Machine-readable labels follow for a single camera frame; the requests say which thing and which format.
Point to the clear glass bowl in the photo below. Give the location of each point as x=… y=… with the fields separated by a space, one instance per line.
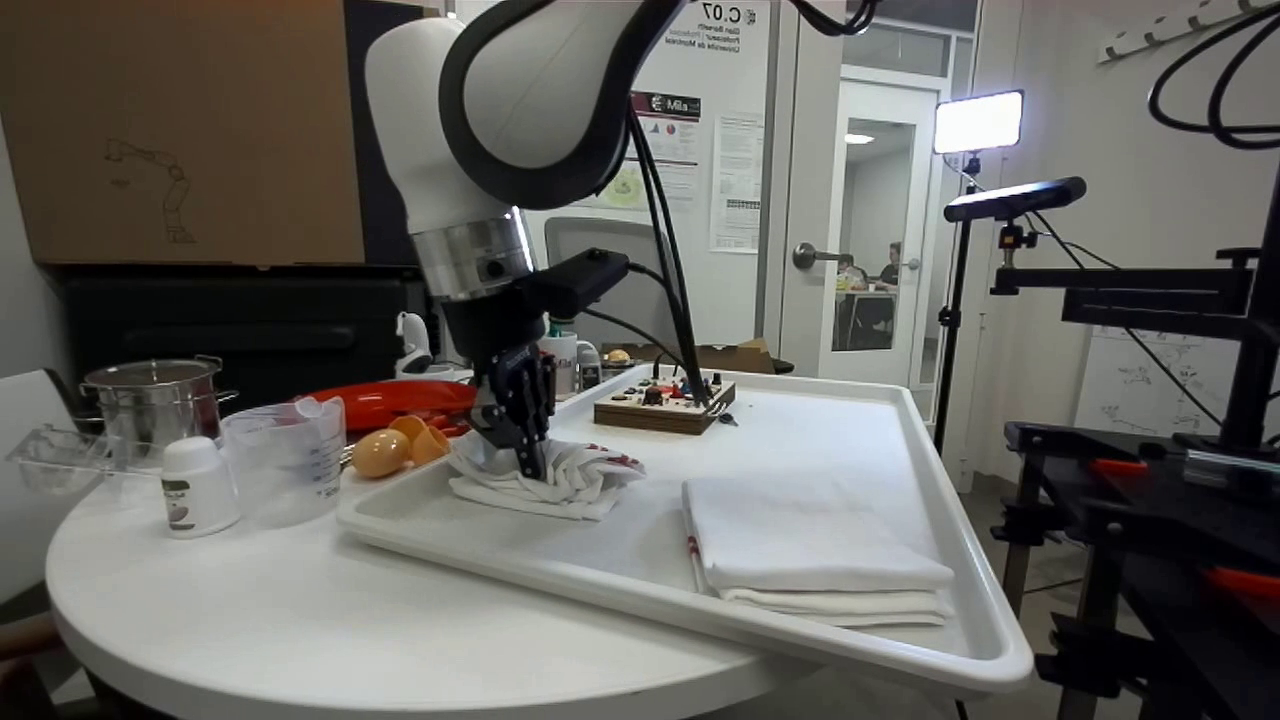
x=53 y=460

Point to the small white bottle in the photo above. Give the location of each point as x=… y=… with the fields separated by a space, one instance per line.
x=198 y=486

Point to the black camera bar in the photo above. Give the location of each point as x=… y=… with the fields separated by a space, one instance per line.
x=1014 y=200

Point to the white plastic tray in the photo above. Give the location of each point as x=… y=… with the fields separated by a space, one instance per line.
x=801 y=440

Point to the black cabinet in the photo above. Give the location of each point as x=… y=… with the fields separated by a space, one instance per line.
x=243 y=326

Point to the white towel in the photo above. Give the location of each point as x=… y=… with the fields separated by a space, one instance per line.
x=801 y=546

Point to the black metal frame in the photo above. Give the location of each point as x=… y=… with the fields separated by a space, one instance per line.
x=1175 y=504

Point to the wall coat hooks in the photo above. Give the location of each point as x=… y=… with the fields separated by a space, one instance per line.
x=1175 y=26

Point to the red striped white cloth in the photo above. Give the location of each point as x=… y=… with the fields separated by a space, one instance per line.
x=581 y=481

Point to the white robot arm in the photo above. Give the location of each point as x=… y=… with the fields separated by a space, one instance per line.
x=535 y=93

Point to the black tripod stand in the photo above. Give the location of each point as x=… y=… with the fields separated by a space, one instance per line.
x=954 y=334

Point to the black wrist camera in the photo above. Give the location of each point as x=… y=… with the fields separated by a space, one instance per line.
x=581 y=282

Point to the white glass door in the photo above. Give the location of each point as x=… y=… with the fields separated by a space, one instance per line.
x=875 y=225

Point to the red bowl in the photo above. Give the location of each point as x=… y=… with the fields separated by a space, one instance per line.
x=403 y=400

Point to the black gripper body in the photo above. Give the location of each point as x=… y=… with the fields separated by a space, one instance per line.
x=492 y=323

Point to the orange fruit piece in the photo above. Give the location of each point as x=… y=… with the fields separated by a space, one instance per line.
x=425 y=439

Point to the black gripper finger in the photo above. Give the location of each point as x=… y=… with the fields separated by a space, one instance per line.
x=539 y=421
x=489 y=404

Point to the bright light panel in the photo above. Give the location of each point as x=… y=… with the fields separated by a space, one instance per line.
x=977 y=122

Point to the wooden block with electronics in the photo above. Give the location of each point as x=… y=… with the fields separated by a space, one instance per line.
x=664 y=404

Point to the clear plastic measuring cup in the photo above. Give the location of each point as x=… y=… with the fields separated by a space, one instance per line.
x=281 y=460

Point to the bread roll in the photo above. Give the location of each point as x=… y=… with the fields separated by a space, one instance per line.
x=378 y=454

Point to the cardboard box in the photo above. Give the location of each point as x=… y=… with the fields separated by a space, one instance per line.
x=173 y=134

